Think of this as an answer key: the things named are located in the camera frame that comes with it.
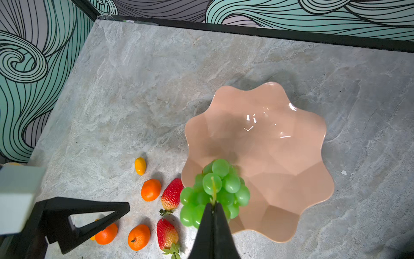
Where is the orange tangerine far left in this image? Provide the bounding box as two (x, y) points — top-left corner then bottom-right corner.
(94, 223), (118, 245)

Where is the orange tangerine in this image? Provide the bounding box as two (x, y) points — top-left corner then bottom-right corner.
(94, 223), (118, 245)
(141, 179), (162, 202)
(128, 224), (151, 251)

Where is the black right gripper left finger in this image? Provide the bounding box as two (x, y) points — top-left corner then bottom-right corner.
(188, 204), (214, 259)

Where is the orange tangerine lower middle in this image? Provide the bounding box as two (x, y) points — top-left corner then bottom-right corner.
(128, 224), (151, 251)

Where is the yellow kumquat by tangerine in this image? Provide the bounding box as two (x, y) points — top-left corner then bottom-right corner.
(90, 219), (99, 241)

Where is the strawberry pair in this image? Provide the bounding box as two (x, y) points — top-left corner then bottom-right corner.
(156, 219), (181, 259)
(160, 178), (184, 217)

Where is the pink scalloped fruit bowl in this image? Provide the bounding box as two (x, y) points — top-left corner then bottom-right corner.
(181, 82), (334, 243)

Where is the lower strawberry left pair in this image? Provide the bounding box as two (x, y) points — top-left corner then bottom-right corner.
(156, 219), (181, 259)

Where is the yellow kumquat far left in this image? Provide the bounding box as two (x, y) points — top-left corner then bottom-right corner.
(134, 157), (147, 175)

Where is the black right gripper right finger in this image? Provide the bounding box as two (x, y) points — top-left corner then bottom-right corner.
(214, 203), (240, 259)

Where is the green grape bunch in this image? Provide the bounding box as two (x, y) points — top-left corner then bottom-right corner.
(180, 159), (251, 228)

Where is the orange tangerine upper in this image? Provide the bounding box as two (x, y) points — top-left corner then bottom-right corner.
(141, 179), (162, 202)

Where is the upper strawberry left pair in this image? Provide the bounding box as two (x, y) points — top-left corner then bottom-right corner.
(160, 178), (184, 217)

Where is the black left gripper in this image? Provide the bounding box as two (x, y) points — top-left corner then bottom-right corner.
(1, 164), (130, 259)

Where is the black corner frame post left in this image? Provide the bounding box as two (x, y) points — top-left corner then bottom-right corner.
(72, 0), (100, 21)

